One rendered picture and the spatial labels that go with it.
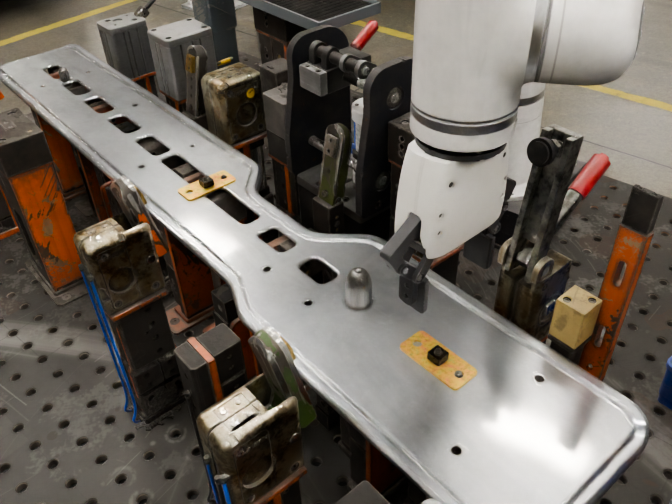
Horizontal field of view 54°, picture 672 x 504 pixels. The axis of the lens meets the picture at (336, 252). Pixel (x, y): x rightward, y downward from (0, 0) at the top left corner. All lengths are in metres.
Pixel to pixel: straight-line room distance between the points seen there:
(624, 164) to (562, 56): 2.66
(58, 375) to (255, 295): 0.52
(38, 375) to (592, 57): 1.00
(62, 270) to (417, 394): 0.83
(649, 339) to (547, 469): 0.62
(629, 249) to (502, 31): 0.30
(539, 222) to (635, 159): 2.45
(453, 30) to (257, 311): 0.43
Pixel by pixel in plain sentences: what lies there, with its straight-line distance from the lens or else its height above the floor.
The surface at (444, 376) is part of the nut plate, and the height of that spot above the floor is 1.00.
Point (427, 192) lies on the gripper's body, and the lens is 0.54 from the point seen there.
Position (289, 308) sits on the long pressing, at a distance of 0.79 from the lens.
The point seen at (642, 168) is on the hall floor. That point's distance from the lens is 3.13.
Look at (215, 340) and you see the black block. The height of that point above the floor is 0.99.
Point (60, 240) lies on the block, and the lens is 1.31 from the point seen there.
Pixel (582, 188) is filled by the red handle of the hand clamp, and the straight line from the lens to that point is 0.79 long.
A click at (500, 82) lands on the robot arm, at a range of 0.50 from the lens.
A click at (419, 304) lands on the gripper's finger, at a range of 0.61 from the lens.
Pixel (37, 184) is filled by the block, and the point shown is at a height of 0.94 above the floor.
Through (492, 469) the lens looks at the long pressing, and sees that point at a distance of 0.65.
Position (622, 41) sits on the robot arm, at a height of 1.37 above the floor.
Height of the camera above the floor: 1.54
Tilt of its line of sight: 39 degrees down
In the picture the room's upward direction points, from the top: 2 degrees counter-clockwise
